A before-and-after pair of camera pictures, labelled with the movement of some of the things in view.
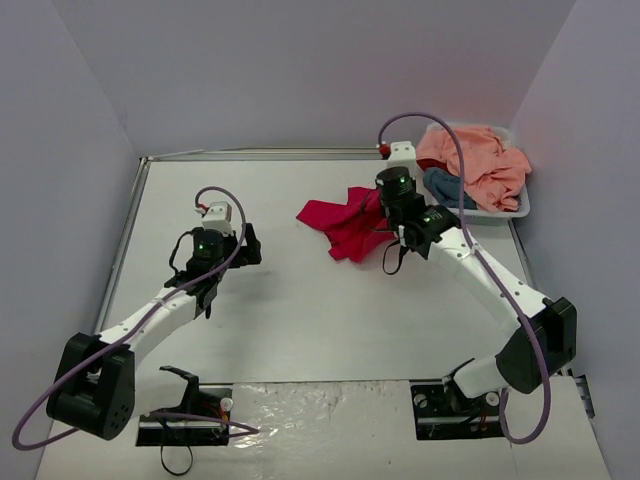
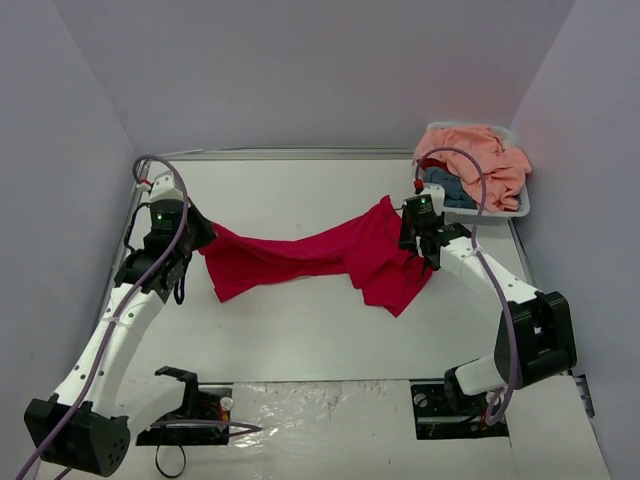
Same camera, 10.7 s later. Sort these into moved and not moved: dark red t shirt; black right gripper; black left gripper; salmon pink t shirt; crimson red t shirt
Moved: black right gripper; crimson red t shirt; black left gripper
Not moved: dark red t shirt; salmon pink t shirt
